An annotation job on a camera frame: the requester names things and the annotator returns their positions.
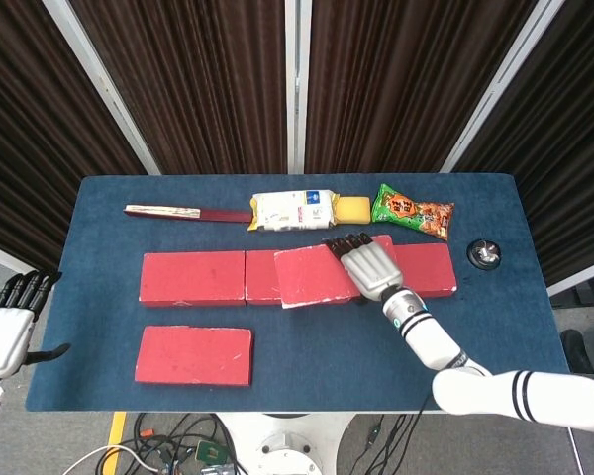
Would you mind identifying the dark grey chair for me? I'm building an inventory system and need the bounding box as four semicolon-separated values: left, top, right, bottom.
558;316;594;377

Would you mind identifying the white cable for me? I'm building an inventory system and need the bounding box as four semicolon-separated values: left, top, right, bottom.
61;443;159;475

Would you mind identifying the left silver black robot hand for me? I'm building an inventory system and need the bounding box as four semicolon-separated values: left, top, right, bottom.
0;269;73;380

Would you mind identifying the white screen post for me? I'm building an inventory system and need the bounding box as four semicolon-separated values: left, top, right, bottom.
42;0;162;175
438;0;558;173
284;0;312;174

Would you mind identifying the dark red folding fan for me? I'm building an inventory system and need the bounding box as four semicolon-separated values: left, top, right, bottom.
123;203;253;225

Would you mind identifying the blue felt table mat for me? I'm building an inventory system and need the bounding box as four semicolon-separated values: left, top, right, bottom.
24;172;571;414

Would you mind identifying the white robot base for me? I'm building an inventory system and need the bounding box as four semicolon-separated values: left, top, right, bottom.
212;412;357;475

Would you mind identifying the black cable with inline switch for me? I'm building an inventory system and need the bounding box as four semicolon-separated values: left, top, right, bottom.
358;395;437;475

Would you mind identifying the green circuit board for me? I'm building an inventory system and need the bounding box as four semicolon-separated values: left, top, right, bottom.
195;439;229;466

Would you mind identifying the brown screen panel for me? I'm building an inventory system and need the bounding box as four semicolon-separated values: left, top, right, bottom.
304;0;539;174
68;0;298;175
0;0;149;288
449;0;594;298

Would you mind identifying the yellow floor tape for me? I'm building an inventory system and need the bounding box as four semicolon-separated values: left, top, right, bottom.
102;412;129;475

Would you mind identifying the white tissue pack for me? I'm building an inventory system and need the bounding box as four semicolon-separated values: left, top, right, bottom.
247;189;341;234

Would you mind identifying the yellow sponge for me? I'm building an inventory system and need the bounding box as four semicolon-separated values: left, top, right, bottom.
335;196;372;225

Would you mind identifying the red brick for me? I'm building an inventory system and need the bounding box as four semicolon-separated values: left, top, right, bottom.
138;250;248;309
390;241;459;301
134;325;254;387
273;234;400;311
244;249;283;306

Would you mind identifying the black cable bundle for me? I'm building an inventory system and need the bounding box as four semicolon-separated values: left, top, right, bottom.
128;413;239;475

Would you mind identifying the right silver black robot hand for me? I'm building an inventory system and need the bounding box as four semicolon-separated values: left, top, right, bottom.
321;231;407;303

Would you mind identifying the green snack bag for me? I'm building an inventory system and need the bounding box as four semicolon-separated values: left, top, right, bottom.
370;182;455;242

